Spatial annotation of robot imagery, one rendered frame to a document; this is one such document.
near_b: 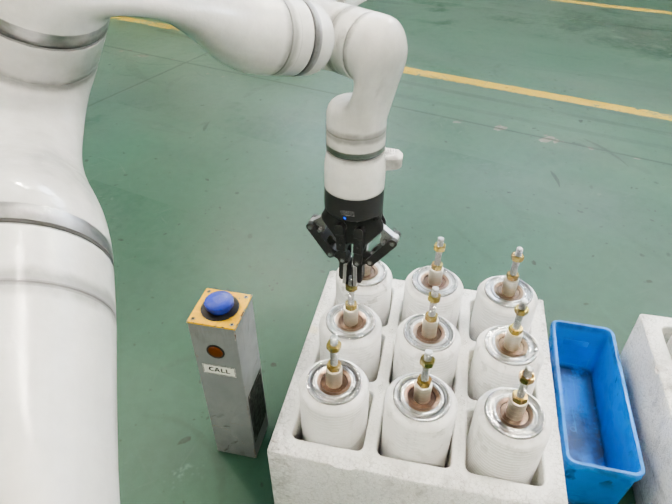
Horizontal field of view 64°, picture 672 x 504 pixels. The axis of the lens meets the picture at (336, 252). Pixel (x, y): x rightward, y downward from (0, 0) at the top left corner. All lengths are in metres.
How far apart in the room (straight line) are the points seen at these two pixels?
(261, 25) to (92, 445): 0.35
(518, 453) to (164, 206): 1.18
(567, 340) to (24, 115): 0.97
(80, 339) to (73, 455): 0.05
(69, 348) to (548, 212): 1.47
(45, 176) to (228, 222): 1.21
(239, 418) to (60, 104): 0.61
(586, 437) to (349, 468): 0.48
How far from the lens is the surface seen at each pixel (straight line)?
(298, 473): 0.81
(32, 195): 0.29
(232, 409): 0.89
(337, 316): 0.83
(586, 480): 0.95
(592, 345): 1.14
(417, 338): 0.81
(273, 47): 0.49
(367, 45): 0.56
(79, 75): 0.42
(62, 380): 0.25
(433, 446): 0.76
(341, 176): 0.63
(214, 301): 0.76
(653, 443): 0.99
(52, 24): 0.39
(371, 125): 0.61
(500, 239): 1.47
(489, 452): 0.76
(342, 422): 0.75
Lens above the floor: 0.84
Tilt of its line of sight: 38 degrees down
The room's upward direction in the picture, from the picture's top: straight up
